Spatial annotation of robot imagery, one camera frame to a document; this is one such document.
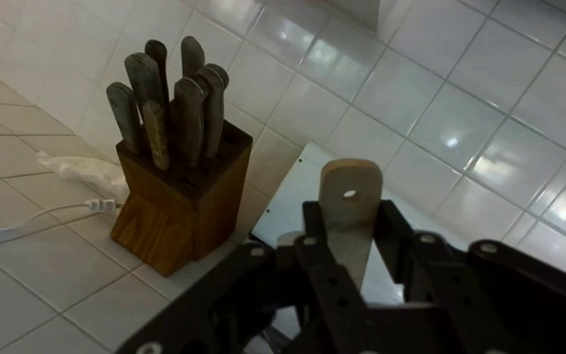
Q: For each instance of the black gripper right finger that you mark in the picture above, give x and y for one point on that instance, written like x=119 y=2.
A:
x=512 y=301

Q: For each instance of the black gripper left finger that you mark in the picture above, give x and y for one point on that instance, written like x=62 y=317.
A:
x=264 y=301

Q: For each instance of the wooden spoon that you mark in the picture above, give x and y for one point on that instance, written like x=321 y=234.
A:
x=351 y=217

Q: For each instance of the wooden knife block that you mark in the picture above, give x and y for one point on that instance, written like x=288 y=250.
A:
x=186 y=209

